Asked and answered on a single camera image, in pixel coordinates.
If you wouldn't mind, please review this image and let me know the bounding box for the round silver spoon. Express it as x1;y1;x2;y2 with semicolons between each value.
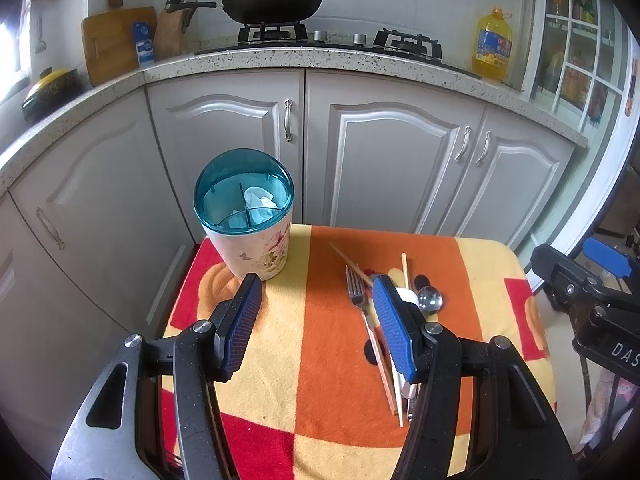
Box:
416;286;444;318

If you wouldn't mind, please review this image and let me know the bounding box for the silver fork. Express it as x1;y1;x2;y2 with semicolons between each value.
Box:
345;266;397;415

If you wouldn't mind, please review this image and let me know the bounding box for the light bamboo chopstick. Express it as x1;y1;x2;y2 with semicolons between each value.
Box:
400;252;411;289

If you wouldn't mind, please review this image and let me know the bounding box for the brown wooden chopstick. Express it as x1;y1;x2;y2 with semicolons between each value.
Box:
327;240;399;416

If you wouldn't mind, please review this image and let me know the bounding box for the white rice paddle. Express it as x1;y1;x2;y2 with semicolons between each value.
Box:
396;287;419;307

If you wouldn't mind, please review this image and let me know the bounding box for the orange yellow red towel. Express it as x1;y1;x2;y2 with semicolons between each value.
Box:
160;223;558;480

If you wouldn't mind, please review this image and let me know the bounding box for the utensil holder cup teal rim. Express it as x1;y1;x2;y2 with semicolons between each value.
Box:
193;148;295;281

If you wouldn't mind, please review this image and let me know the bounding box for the glass door cabinet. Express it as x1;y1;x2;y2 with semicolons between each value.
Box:
525;0;629;139

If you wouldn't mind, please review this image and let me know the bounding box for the yellow oil bottle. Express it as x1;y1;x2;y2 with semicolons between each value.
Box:
472;6;512;81

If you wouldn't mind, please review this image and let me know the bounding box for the gas stove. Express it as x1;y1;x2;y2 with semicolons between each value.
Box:
195;23;478;79

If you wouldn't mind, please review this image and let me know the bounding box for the yellow black pot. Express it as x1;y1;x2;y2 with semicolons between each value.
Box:
22;67;82;124

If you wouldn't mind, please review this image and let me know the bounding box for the wooden knife block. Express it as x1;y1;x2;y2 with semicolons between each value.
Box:
153;0;193;61

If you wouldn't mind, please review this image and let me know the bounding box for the blue white carton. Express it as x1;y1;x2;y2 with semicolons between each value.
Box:
132;21;154;67

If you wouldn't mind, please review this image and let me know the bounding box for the wooden cutting board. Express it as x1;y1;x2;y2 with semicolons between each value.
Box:
80;6;157;87

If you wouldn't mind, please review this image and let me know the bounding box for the black frying pan with lid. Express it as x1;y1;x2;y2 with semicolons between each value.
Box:
165;0;323;25

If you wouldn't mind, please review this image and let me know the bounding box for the cabinet door handle pair right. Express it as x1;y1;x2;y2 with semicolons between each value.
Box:
474;130;491;167

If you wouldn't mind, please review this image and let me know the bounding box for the cabinet door handle pair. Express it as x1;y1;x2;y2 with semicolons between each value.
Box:
474;130;491;167
454;126;472;162

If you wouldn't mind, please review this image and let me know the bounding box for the cabinet door handle pair left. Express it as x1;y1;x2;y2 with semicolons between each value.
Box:
454;126;472;162

